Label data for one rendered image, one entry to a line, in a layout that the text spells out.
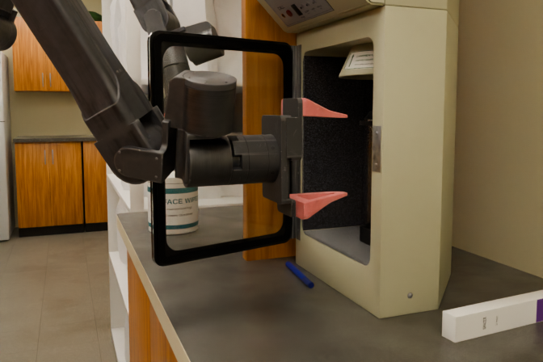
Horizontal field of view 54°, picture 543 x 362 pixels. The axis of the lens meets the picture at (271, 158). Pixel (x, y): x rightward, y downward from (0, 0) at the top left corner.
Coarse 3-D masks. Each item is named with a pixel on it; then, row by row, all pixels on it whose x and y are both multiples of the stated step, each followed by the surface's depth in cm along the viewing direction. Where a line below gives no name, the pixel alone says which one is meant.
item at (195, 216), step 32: (192, 64) 93; (224, 64) 97; (256, 64) 101; (256, 96) 102; (256, 128) 102; (192, 192) 95; (224, 192) 99; (256, 192) 103; (192, 224) 95; (224, 224) 99; (256, 224) 104
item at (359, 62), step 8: (352, 48) 93; (360, 48) 91; (368, 48) 90; (352, 56) 92; (360, 56) 90; (368, 56) 89; (344, 64) 94; (352, 64) 91; (360, 64) 89; (368, 64) 88; (344, 72) 92; (352, 72) 90; (360, 72) 89; (368, 72) 88
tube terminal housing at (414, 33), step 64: (384, 0) 78; (448, 0) 83; (384, 64) 79; (448, 64) 87; (384, 128) 80; (448, 128) 90; (384, 192) 80; (448, 192) 94; (320, 256) 101; (384, 256) 81; (448, 256) 99
